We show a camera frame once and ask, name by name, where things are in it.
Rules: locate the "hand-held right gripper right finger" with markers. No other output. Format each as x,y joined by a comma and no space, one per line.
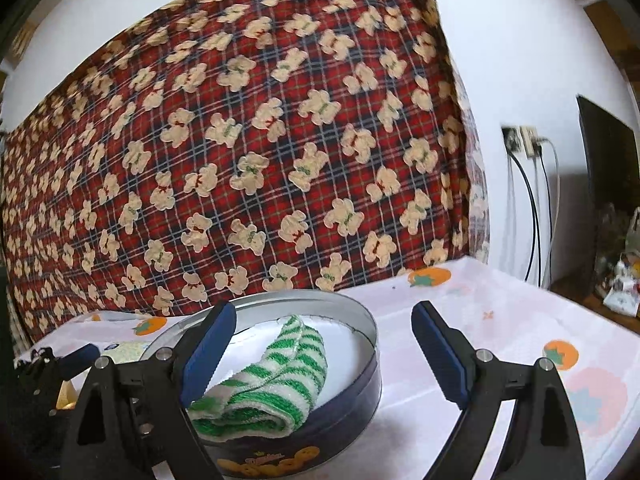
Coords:
440,355

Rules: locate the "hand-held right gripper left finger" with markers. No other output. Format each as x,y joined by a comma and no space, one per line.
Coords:
210,350

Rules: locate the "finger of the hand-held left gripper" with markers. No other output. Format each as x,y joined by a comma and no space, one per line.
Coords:
80,357

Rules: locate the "green striped white cloth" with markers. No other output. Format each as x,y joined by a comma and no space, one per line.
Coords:
280,375

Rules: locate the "round metal cookie tin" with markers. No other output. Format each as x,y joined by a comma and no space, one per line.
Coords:
350,400

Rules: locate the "white persimmon print tablecloth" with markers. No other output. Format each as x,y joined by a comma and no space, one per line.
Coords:
500,310

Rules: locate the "wooden television stand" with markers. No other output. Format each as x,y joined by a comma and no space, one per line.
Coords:
575,300

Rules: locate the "white printed packet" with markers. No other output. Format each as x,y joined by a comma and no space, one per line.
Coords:
620,300

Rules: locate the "red plaid teddy bear blanket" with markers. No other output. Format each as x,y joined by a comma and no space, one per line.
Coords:
250,160

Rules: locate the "clear plastic bag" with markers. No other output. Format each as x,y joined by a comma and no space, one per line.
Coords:
609,225

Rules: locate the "black flat screen television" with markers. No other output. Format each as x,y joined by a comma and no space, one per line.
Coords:
610,170

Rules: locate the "wooden slatted panel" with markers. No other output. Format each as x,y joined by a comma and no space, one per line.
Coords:
21,40

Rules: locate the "brown wooden door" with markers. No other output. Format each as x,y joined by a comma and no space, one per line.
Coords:
615,35

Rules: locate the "dark wall outlet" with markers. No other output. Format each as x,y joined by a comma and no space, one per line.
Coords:
511,140

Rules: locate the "white wall outlet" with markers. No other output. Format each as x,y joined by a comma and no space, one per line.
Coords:
528,141

